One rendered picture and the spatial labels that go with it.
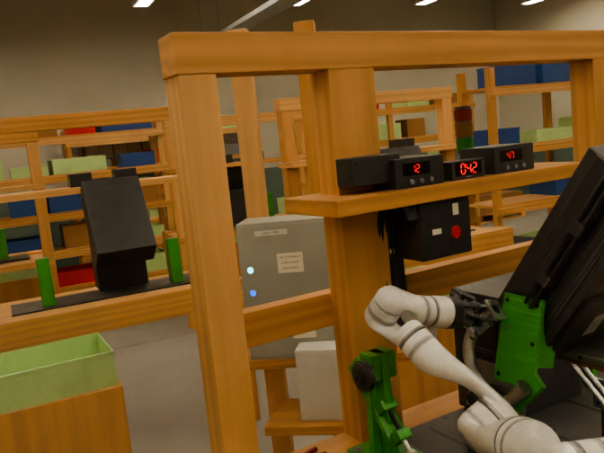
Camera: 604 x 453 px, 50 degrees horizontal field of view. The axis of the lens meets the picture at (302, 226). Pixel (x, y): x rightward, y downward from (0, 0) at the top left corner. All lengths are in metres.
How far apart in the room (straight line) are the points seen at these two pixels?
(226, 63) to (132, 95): 9.90
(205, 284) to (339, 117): 0.53
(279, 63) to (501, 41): 0.74
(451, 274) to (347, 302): 0.44
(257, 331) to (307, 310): 0.15
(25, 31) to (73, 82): 1.00
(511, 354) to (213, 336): 0.70
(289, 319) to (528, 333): 0.58
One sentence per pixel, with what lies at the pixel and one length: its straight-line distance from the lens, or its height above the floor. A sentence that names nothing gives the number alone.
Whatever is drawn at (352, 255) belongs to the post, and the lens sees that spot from 1.67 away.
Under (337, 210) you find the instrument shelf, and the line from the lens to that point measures 1.49.
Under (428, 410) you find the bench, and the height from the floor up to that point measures 0.88.
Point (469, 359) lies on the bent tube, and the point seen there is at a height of 1.11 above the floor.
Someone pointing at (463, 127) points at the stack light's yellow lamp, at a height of 1.68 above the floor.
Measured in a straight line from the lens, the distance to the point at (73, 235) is 8.17.
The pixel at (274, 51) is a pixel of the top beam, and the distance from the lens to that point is 1.57.
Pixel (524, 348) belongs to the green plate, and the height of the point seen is 1.16.
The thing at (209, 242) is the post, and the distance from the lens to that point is 1.48.
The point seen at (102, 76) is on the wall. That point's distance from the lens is 11.35.
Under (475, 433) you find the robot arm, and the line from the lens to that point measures 1.27.
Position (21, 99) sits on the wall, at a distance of 11.19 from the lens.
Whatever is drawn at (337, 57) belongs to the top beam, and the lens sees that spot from 1.66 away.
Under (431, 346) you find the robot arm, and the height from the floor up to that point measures 1.24.
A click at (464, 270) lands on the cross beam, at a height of 1.24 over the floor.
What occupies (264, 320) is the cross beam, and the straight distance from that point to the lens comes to 1.67.
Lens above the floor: 1.68
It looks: 7 degrees down
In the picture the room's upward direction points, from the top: 6 degrees counter-clockwise
